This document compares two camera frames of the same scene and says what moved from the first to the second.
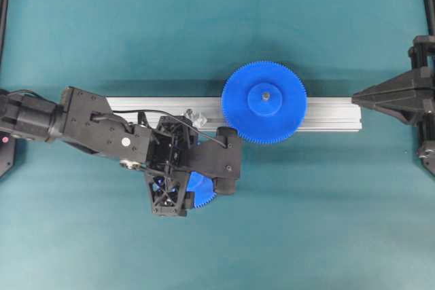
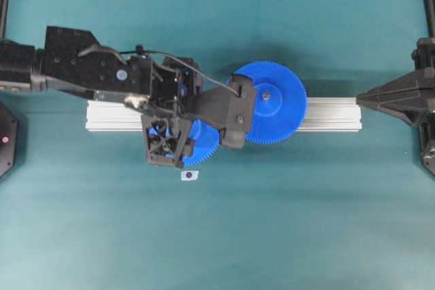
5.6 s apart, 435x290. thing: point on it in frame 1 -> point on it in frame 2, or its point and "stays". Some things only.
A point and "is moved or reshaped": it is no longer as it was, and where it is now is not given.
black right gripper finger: [408, 105] stays
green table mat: [323, 210] stays
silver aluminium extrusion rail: [322, 113] stays
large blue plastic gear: [266, 101] stays
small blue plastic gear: [202, 185] is moved or reshaped
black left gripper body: [172, 144] -> [169, 80]
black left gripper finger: [168, 193] -> [164, 138]
